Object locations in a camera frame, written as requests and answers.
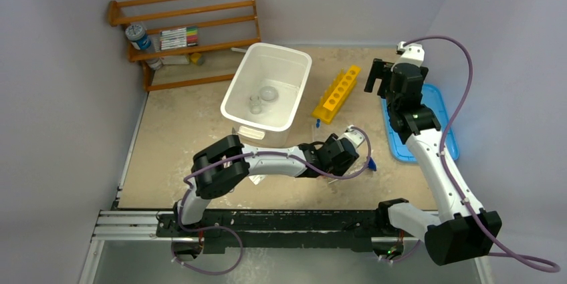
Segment blue cap glass tube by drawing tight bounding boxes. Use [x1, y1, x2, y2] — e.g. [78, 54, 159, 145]
[328, 158, 377, 184]

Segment clear watch glass dish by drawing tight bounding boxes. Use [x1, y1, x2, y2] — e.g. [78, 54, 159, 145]
[259, 86, 279, 102]

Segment small glass jar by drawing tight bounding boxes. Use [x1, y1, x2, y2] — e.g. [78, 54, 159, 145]
[249, 95, 263, 115]

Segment white plastic bin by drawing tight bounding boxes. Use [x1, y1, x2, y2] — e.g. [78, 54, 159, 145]
[220, 43, 312, 147]

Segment small plastic zip bag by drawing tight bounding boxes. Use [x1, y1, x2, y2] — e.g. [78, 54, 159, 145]
[248, 174, 266, 185]

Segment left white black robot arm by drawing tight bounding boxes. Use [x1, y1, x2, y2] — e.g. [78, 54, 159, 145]
[173, 128, 368, 237]

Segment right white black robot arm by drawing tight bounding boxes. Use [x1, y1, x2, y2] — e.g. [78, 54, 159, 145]
[364, 58, 502, 265]

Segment clear well plate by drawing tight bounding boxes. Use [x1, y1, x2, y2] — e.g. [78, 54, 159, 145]
[312, 123, 348, 142]

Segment blue plastic lid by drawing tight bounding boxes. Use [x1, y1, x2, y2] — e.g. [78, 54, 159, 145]
[381, 84, 460, 164]

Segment yellow test tube rack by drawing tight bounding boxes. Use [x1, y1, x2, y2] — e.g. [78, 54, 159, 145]
[311, 65, 362, 124]

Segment white green marker pen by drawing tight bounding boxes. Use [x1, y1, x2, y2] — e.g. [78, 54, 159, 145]
[230, 47, 247, 53]

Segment yellow grey small object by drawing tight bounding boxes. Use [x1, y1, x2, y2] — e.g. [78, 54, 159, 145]
[189, 53, 205, 66]

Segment coloured marker pen set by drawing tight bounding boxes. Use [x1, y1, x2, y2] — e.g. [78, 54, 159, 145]
[160, 26, 199, 51]

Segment small clear capped bottle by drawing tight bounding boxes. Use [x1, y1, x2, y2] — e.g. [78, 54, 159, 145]
[146, 57, 164, 71]

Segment blue label round container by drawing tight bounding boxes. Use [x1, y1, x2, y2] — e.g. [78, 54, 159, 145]
[124, 24, 152, 51]

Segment wooden shelf rack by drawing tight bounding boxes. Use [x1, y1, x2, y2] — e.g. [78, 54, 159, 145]
[107, 0, 261, 92]

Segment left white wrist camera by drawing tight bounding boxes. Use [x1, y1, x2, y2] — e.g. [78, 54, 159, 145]
[342, 126, 366, 149]

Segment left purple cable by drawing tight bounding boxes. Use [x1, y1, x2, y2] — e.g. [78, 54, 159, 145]
[171, 126, 373, 276]

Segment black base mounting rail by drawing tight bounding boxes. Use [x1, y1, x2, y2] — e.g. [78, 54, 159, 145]
[91, 204, 483, 257]

